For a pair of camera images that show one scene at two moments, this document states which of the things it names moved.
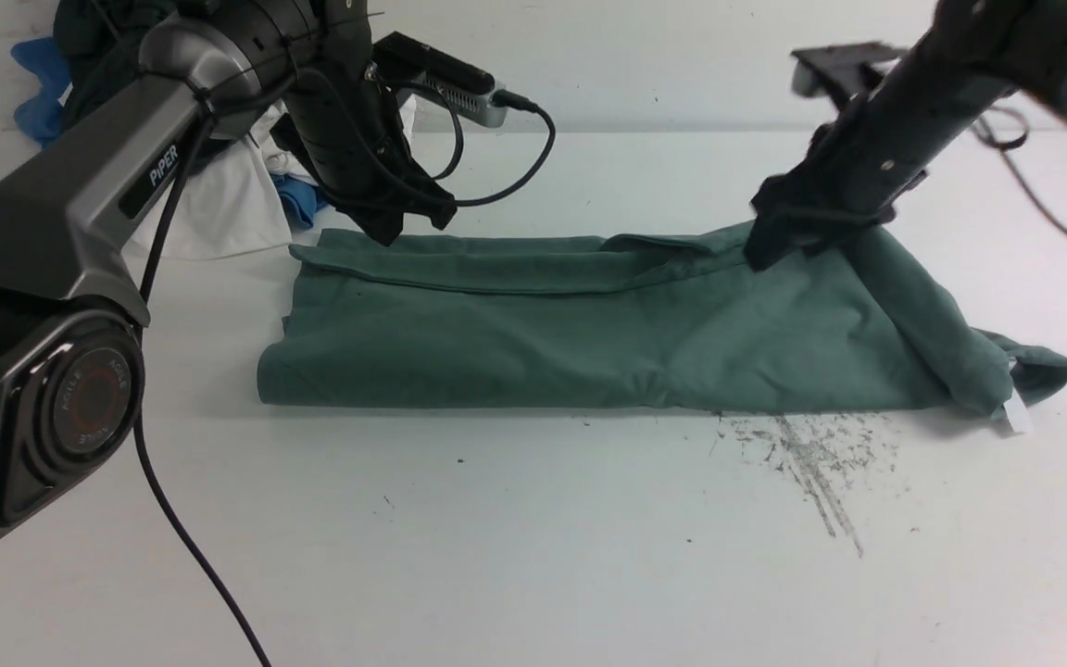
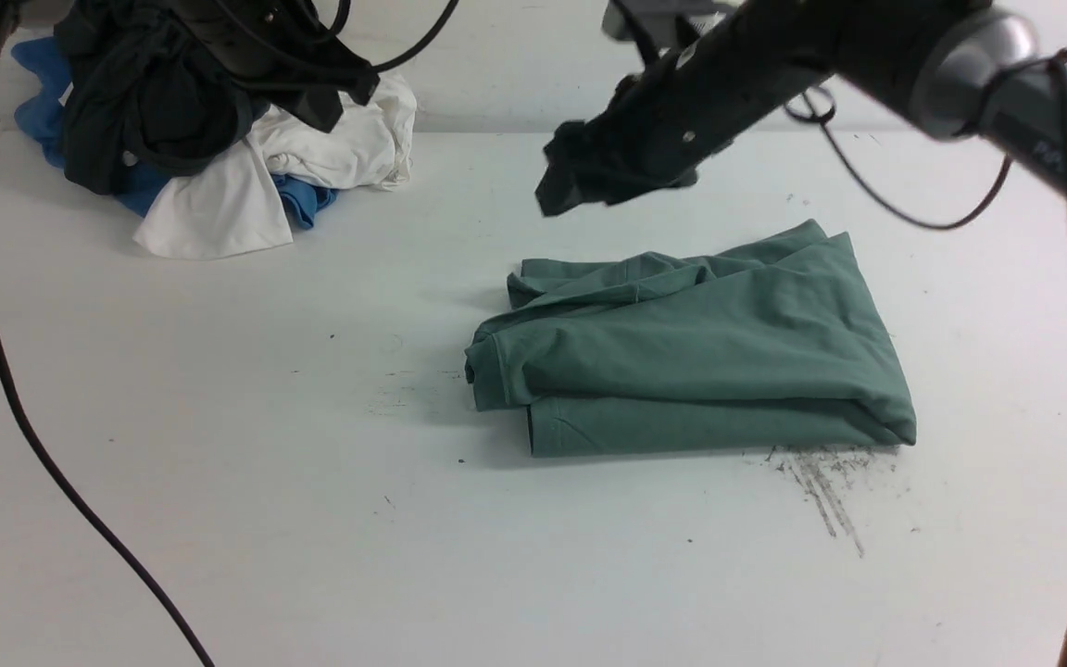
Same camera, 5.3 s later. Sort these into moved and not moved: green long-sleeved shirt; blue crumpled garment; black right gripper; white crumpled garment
Moved: green long-sleeved shirt; black right gripper
Not moved: blue crumpled garment; white crumpled garment
